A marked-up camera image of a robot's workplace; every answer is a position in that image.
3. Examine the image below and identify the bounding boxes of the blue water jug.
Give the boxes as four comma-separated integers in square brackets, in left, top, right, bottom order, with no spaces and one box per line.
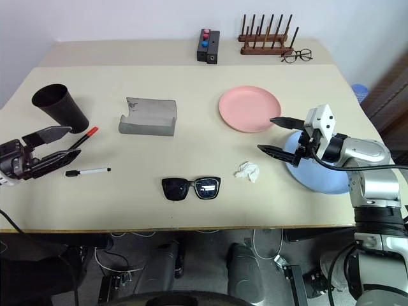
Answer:
[351,83,369,104]

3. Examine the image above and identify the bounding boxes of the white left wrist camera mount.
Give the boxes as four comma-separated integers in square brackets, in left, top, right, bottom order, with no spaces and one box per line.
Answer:
[0,170,15,187]

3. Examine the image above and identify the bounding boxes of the dark brown wooden furniture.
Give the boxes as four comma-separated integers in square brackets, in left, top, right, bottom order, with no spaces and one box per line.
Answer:
[359,53,408,156]

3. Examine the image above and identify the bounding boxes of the crumpled white paper ball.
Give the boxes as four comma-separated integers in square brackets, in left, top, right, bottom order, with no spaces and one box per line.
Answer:
[233,161,261,184]

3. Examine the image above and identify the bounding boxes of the white floor cable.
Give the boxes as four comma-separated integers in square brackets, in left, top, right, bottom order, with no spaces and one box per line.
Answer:
[94,246,145,273]
[252,228,285,261]

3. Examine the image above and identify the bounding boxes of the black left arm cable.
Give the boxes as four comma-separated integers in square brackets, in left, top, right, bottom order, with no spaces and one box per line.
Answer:
[0,209,23,233]

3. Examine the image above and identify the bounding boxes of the brown wooden peg rack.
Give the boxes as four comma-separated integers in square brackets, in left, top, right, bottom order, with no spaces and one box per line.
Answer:
[238,13,301,56]

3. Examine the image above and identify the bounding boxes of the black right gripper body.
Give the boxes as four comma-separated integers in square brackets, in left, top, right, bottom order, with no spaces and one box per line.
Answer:
[291,125,322,168]

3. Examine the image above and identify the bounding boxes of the black box holding balls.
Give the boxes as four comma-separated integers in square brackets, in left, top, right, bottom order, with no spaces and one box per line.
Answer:
[196,29,212,62]

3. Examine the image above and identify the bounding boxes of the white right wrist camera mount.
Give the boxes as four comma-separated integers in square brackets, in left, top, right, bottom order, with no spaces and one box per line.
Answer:
[303,103,337,161]

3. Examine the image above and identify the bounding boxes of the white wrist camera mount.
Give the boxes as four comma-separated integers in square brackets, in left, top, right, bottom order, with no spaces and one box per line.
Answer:
[0,170,15,187]
[303,103,337,161]

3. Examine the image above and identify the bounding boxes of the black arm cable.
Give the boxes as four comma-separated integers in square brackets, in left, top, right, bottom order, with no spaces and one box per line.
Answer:
[307,136,408,173]
[0,209,23,233]

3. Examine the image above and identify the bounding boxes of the white marker with black cap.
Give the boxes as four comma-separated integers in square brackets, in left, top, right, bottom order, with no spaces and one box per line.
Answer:
[64,166,112,178]

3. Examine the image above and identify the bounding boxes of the black sunglasses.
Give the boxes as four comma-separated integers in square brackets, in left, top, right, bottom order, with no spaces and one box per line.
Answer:
[161,175,222,202]

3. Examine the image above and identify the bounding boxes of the grey felt glasses case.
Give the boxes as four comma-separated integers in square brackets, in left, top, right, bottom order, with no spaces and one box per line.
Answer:
[118,96,178,138]

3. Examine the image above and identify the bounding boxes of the grey fabric bundle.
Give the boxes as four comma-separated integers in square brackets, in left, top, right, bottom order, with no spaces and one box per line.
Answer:
[319,251,349,293]

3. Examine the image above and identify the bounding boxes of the red capped black marker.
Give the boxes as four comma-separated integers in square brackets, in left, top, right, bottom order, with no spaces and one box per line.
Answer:
[68,126,99,151]

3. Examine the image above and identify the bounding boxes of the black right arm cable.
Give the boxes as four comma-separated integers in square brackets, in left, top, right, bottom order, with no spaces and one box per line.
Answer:
[307,136,408,173]

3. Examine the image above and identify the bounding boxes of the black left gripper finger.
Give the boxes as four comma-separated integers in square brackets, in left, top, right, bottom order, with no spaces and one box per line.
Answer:
[31,149,82,180]
[21,126,73,151]

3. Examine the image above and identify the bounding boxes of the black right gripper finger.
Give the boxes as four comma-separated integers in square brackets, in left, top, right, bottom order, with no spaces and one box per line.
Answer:
[270,116,307,131]
[257,145,300,168]

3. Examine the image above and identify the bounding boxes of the black plastic cup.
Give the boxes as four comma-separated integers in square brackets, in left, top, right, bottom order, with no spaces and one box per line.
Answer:
[31,83,91,135]

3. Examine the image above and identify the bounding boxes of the dark rounded shape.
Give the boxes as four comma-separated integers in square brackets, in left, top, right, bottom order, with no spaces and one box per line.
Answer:
[152,240,187,280]
[226,242,267,306]

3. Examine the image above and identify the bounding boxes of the black box with holes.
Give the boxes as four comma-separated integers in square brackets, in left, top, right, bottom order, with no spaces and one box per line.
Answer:
[206,30,222,66]

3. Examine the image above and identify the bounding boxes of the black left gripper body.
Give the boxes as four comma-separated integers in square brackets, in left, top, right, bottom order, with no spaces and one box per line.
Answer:
[0,138,43,182]

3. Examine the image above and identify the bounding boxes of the light blue plate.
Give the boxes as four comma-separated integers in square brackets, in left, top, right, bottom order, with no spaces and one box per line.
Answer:
[282,130,351,195]

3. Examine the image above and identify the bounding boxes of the black framed clear eyeglasses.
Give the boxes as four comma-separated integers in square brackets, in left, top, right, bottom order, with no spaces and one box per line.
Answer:
[280,48,314,64]

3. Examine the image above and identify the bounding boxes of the black metal bracket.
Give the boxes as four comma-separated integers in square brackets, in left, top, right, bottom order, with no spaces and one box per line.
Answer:
[273,254,309,306]

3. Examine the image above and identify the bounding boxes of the pink plate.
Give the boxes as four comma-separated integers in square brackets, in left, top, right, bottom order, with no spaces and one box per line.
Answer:
[218,85,282,133]

